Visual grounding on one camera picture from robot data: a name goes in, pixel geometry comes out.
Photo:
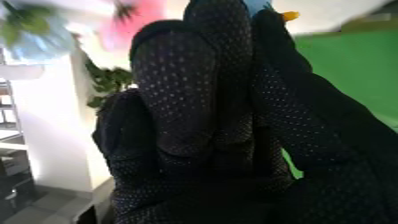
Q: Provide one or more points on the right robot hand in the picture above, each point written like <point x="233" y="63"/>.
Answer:
<point x="224" y="150"/>

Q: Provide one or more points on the pink flower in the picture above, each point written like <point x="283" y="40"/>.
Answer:
<point x="139" y="16"/>

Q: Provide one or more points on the pale blue flower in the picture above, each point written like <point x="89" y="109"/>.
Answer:
<point x="36" y="36"/>

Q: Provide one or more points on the green sprig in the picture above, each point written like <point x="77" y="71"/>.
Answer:
<point x="109" y="81"/>

